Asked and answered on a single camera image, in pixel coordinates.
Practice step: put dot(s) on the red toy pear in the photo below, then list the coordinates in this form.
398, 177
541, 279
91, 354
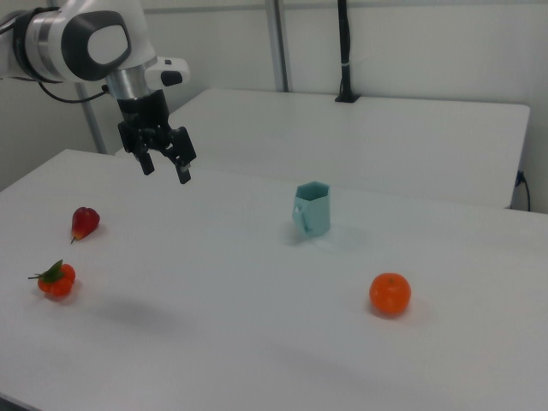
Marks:
85, 221

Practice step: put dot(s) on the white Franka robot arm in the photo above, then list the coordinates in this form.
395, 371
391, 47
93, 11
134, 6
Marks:
51, 40

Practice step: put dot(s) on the grey partition frame post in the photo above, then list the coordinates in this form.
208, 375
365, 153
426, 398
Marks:
92, 120
279, 43

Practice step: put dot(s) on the black pole with base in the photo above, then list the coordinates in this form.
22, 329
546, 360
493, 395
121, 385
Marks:
346, 51

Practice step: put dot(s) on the small oranges with leaves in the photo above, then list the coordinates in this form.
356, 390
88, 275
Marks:
57, 280

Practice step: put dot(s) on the large orange fruit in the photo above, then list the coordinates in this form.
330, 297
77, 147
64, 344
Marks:
390, 293

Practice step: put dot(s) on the teal hexagonal mug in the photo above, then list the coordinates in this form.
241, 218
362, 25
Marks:
314, 212

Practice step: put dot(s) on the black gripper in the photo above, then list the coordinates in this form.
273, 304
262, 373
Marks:
143, 111

